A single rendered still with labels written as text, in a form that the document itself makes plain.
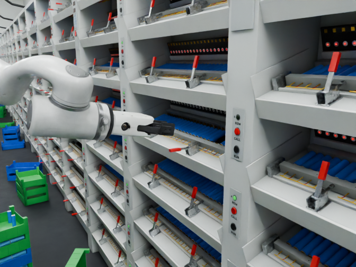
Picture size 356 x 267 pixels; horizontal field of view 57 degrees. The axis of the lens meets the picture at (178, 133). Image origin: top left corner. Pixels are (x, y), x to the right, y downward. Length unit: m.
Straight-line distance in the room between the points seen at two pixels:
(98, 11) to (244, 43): 1.39
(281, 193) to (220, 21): 0.42
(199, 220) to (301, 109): 0.52
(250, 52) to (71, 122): 0.40
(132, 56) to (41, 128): 0.71
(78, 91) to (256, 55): 0.37
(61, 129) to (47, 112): 0.04
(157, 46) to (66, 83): 0.76
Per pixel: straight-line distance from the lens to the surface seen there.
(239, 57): 0.76
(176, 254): 1.23
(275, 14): 0.71
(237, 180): 0.81
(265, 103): 0.71
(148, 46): 1.36
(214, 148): 0.94
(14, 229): 1.78
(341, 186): 0.70
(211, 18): 0.86
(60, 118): 0.69
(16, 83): 0.76
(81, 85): 0.67
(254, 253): 0.87
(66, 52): 2.69
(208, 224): 1.00
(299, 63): 0.82
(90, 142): 2.02
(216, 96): 0.83
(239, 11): 0.77
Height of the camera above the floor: 1.21
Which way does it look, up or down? 12 degrees down
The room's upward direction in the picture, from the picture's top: straight up
